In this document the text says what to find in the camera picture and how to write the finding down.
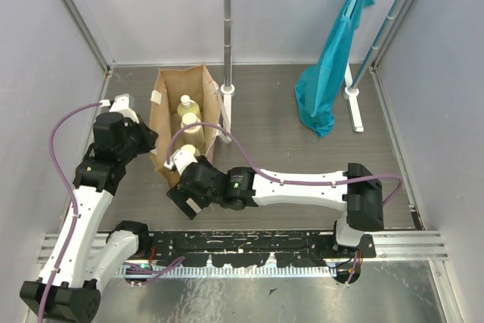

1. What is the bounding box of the teal cloth garment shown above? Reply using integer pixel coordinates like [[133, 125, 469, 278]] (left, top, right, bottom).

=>
[[294, 0, 375, 138]]

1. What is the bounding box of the brown jute canvas bag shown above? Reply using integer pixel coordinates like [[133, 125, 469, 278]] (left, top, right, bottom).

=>
[[149, 64, 222, 187]]

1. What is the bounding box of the white tube bottle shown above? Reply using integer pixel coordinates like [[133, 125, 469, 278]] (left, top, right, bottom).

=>
[[171, 126, 205, 149]]

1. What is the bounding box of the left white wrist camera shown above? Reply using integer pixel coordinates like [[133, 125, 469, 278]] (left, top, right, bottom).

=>
[[101, 94, 140, 123]]

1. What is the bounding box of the yellow pump dispenser bottle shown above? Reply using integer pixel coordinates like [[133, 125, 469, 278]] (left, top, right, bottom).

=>
[[177, 95, 201, 119]]

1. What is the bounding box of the pale green lotion bottle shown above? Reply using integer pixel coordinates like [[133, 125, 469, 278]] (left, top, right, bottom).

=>
[[181, 113, 203, 134]]

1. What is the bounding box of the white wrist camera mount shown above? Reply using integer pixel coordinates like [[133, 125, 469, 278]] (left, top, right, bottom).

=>
[[163, 149, 197, 175]]

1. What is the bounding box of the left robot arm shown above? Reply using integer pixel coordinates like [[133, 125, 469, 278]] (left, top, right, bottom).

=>
[[20, 108, 157, 322]]

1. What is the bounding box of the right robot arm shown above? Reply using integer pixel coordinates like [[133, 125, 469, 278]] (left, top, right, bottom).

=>
[[164, 151, 384, 258]]

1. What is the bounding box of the cream white bottle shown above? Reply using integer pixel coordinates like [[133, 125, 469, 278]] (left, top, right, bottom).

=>
[[181, 144, 200, 157]]

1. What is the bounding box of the metal clothes rack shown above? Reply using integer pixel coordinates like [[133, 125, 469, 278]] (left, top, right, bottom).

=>
[[219, 0, 408, 132]]

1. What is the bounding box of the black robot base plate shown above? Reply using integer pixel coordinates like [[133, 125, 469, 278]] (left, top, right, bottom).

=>
[[151, 230, 377, 268]]

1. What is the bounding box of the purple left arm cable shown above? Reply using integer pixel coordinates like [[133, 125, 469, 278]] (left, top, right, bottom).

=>
[[37, 100, 111, 320]]

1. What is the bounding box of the aluminium frame rail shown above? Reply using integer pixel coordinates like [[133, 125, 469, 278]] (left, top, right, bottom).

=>
[[60, 0, 112, 74]]

